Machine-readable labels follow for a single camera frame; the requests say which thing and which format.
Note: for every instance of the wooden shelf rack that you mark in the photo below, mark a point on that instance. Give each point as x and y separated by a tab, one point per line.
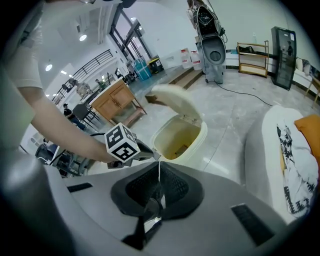
252	67

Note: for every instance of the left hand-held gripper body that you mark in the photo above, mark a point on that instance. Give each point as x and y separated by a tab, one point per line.
121	142

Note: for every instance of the wooden platform steps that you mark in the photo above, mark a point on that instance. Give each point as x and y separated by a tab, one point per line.
187	77

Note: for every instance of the black mezzanine railing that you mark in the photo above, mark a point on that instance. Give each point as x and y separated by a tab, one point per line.
82	67

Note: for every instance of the cream lidded trash bin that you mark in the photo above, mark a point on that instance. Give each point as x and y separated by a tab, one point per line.
180	140

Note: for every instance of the wooden vanity cabinet white sink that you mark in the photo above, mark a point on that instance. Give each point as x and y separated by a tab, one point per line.
117	100

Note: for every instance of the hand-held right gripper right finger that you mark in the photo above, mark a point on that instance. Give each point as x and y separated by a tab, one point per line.
220	212

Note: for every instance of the black white patterned blanket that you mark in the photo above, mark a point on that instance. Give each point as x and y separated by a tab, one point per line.
300	170

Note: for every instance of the white round lounge seat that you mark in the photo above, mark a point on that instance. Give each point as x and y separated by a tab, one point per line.
260	155

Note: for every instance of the small wooden table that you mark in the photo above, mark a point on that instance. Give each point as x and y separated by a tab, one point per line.
313	87

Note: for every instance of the blue barrel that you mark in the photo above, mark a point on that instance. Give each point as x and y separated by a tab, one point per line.
142	70

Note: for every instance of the black and grey standing machine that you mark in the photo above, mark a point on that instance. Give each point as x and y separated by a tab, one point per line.
212	50

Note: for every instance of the clear water jug red label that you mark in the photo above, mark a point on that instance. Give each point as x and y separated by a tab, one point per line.
196	61
186	58

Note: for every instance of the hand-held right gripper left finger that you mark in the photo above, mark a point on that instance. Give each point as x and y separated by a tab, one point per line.
100	200

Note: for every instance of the round ceiling light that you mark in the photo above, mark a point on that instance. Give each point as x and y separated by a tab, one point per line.
83	37
48	67

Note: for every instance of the black bin yellow lid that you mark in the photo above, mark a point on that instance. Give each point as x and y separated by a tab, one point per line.
155	65

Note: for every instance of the black framed glass doors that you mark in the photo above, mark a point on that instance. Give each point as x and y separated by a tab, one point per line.
130	37

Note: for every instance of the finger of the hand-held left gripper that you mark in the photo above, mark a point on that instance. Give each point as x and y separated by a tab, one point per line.
147	151

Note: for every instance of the black glass door cabinet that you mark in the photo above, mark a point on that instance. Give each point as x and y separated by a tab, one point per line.
283	60

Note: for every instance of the person's left forearm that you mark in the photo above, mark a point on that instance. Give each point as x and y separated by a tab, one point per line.
70	127

